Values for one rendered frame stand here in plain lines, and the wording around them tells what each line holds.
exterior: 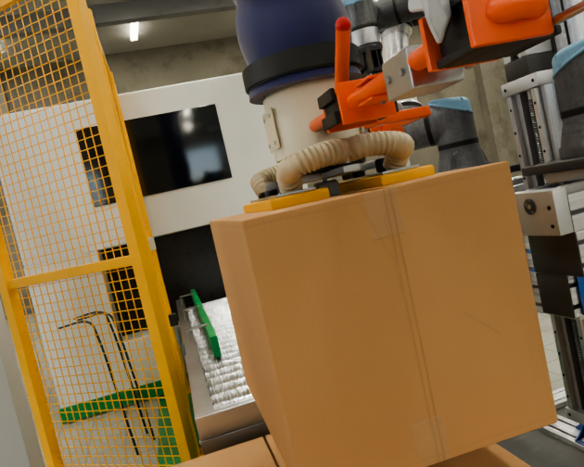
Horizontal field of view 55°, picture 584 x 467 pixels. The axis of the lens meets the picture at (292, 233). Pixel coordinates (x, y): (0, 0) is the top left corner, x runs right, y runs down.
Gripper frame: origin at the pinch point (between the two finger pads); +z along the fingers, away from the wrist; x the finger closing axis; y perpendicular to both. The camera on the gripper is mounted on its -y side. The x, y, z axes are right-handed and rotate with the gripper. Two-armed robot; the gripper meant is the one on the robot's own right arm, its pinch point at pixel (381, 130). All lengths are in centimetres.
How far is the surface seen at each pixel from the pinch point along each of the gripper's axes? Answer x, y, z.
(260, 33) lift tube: -34, 37, -17
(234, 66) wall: 154, -1058, -302
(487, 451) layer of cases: -10, 39, 67
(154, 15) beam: -1, -790, -331
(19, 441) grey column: -122, -74, 72
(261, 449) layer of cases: -48, 8, 66
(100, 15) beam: -82, -784, -341
